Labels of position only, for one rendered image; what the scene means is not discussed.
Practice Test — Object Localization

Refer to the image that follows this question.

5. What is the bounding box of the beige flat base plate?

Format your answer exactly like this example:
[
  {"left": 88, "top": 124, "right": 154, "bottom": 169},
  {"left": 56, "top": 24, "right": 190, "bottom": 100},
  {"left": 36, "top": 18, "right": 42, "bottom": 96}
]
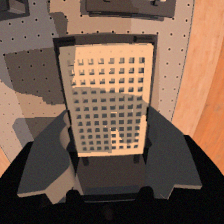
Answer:
[{"left": 0, "top": 0, "right": 196, "bottom": 164}]

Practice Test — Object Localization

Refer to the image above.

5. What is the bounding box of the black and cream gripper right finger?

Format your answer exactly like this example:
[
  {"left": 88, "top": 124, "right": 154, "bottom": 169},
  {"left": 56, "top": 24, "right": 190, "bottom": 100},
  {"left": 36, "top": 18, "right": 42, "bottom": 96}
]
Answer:
[{"left": 145, "top": 106, "right": 224, "bottom": 224}]

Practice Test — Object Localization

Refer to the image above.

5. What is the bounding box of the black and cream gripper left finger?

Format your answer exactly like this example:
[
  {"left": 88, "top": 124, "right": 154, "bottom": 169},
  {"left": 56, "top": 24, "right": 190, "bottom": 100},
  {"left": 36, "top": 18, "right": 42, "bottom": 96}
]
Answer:
[{"left": 0, "top": 109, "right": 75, "bottom": 224}]

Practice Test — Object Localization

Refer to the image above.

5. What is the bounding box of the tan well plate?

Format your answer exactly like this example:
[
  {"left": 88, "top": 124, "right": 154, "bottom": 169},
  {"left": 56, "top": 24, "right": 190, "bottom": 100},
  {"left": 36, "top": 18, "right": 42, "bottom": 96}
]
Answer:
[{"left": 59, "top": 44, "right": 153, "bottom": 157}]

